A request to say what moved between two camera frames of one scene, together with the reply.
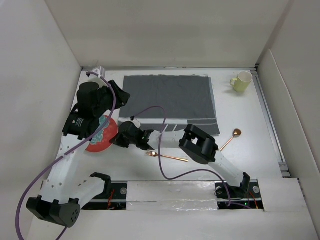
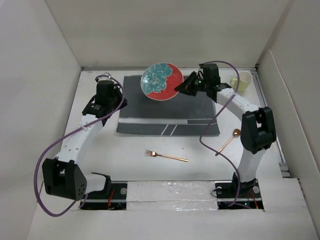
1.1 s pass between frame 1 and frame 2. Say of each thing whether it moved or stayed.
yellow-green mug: stayed
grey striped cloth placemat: stayed
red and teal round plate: moved
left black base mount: stayed
